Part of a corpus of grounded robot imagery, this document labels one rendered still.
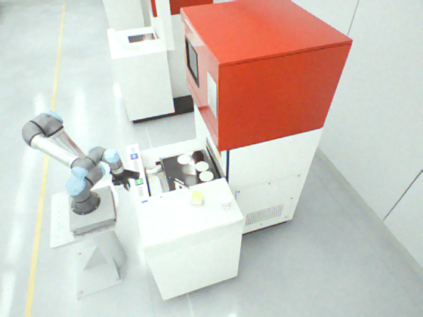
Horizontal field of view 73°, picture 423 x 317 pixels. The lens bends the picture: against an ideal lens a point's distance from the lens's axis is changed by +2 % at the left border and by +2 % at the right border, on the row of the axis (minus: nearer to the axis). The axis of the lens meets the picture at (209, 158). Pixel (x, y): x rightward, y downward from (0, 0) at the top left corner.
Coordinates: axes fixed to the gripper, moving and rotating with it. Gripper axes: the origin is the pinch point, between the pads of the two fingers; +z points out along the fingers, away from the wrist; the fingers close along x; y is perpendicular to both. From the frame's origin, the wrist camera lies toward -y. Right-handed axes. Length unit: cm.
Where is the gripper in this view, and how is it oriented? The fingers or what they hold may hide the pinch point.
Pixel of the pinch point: (129, 188)
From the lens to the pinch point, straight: 191.9
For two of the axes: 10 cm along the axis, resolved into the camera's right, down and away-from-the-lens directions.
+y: -10.0, 0.5, -0.1
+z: 0.3, 6.4, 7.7
